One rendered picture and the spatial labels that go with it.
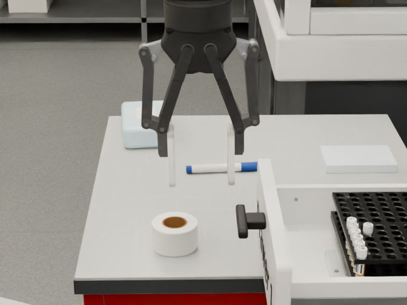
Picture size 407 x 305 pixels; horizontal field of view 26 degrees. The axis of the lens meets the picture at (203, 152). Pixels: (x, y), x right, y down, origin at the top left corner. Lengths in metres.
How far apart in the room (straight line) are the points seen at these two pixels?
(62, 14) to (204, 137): 3.25
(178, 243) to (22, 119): 2.64
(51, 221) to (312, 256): 1.93
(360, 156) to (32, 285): 1.35
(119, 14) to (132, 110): 3.14
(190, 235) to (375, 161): 0.44
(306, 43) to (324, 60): 0.05
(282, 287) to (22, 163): 2.55
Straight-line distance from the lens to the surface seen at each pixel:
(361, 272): 1.07
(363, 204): 1.19
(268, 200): 1.12
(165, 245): 1.31
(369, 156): 1.63
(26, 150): 3.59
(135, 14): 4.86
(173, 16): 0.96
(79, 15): 4.88
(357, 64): 1.91
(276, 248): 1.02
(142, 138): 1.66
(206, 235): 1.38
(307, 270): 1.15
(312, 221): 1.26
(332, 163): 1.59
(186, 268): 1.29
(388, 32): 1.90
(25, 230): 3.00
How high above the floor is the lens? 1.44
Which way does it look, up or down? 24 degrees down
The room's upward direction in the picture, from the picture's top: straight up
